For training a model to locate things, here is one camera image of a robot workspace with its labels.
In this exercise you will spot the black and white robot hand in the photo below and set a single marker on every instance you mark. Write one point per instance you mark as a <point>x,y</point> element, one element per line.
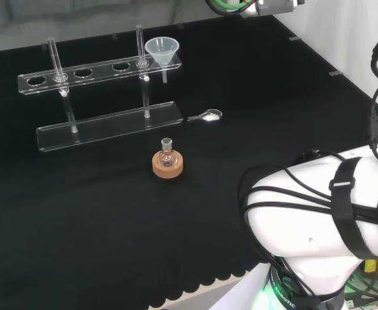
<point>273,6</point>

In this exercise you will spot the clear plastic funnel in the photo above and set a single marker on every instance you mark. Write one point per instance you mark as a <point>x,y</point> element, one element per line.
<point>162,51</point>

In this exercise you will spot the clear glass weighing funnel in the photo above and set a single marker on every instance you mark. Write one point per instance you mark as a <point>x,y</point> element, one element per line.
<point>212,118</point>

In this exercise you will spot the clear acrylic funnel stand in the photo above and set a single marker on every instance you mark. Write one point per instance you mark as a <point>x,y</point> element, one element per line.
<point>111,124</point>

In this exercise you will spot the grey cloth clip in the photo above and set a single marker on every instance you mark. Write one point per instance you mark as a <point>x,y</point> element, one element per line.
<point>294,38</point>
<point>336,73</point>

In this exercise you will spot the small round-bottom glass flask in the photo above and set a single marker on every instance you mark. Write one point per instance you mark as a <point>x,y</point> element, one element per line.
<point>167,159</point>

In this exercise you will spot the pale board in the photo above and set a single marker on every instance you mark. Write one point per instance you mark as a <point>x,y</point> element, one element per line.
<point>240,290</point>

